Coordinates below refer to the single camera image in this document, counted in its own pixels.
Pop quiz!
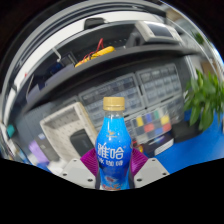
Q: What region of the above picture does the small black and white box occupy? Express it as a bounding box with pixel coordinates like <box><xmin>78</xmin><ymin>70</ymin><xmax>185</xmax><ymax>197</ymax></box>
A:
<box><xmin>143</xmin><ymin>133</ymin><xmax>175</xmax><ymax>158</ymax></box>

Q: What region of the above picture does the dark grey flat package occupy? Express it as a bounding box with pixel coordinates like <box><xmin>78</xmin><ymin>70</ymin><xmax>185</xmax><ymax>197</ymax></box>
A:
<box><xmin>34</xmin><ymin>133</ymin><xmax>62</xmax><ymax>163</ymax></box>

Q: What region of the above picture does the blue drink bottle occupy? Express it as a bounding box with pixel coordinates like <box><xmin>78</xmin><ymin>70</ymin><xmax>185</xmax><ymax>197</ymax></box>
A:
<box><xmin>94</xmin><ymin>96</ymin><xmax>133</xmax><ymax>192</ymax></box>

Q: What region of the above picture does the grey small-parts drawer cabinet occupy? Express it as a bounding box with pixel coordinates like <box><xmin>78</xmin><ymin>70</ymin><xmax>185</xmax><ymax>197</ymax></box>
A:
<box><xmin>163</xmin><ymin>96</ymin><xmax>186</xmax><ymax>124</ymax></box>
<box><xmin>78</xmin><ymin>73</ymin><xmax>146</xmax><ymax>118</ymax></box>
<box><xmin>135</xmin><ymin>63</ymin><xmax>183</xmax><ymax>108</ymax></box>
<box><xmin>89</xmin><ymin>105</ymin><xmax>108</xmax><ymax>134</ymax></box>

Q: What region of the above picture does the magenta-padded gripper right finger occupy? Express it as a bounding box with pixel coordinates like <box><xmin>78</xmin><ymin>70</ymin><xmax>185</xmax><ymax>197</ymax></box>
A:
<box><xmin>128</xmin><ymin>147</ymin><xmax>171</xmax><ymax>190</ymax></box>

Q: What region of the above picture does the cream perforated tray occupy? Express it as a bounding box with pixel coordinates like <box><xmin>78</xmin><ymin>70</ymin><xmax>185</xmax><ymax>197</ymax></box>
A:
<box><xmin>39</xmin><ymin>101</ymin><xmax>100</xmax><ymax>162</ymax></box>

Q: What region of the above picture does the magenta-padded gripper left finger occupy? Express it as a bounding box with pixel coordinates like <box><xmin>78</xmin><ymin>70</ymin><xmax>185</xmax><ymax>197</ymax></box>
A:
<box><xmin>59</xmin><ymin>148</ymin><xmax>100</xmax><ymax>190</ymax></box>

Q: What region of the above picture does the black zip pouch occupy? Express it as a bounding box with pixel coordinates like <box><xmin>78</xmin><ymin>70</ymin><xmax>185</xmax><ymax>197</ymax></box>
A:
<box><xmin>69</xmin><ymin>129</ymin><xmax>96</xmax><ymax>158</ymax></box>

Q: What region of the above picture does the green potted plant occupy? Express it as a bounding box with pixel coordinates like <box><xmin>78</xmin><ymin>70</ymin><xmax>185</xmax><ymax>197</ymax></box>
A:
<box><xmin>183</xmin><ymin>68</ymin><xmax>224</xmax><ymax>132</ymax></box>

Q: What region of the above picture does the clear box of coloured parts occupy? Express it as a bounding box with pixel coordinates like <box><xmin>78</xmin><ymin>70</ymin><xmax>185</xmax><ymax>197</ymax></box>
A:
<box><xmin>128</xmin><ymin>106</ymin><xmax>174</xmax><ymax>146</ymax></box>

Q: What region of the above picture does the flat black case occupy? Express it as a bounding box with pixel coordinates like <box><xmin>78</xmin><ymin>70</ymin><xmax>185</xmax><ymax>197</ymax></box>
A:
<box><xmin>171</xmin><ymin>119</ymin><xmax>203</xmax><ymax>143</ymax></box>

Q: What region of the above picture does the black shelf unit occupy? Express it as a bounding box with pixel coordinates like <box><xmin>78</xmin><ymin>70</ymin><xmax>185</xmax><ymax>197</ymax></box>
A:
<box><xmin>3</xmin><ymin>13</ymin><xmax>203</xmax><ymax>114</ymax></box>

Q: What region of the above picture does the yellow multimeter with leads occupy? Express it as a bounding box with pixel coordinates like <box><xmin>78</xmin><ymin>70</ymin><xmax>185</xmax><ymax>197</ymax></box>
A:
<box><xmin>135</xmin><ymin>143</ymin><xmax>146</xmax><ymax>155</ymax></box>

